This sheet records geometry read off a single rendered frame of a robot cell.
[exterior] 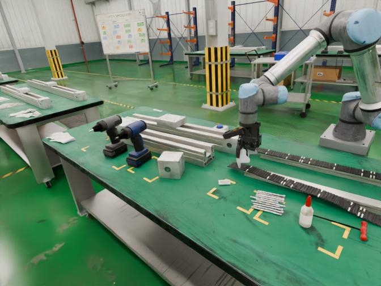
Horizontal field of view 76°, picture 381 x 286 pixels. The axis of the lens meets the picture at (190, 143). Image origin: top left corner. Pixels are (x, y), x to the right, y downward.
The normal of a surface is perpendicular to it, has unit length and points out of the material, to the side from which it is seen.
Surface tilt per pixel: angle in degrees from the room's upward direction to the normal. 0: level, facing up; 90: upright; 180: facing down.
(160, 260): 0
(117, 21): 90
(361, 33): 85
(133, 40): 90
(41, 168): 90
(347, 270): 0
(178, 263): 0
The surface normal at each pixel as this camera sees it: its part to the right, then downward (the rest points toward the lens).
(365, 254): -0.07, -0.90
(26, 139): 0.73, 0.24
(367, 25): 0.08, 0.32
